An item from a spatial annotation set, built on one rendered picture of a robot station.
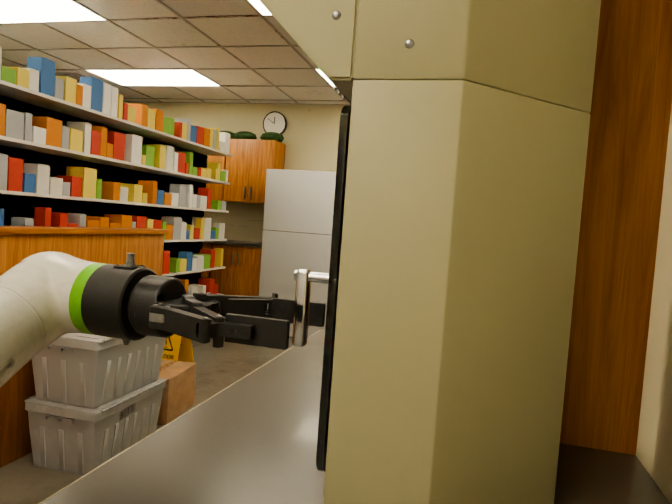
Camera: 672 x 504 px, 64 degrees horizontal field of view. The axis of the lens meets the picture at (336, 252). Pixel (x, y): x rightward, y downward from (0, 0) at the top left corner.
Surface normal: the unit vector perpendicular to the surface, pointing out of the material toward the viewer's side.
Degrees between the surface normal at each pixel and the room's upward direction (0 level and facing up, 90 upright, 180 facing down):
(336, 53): 90
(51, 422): 95
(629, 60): 90
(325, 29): 90
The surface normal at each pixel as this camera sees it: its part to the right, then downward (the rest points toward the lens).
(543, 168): 0.51, 0.08
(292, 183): -0.25, 0.04
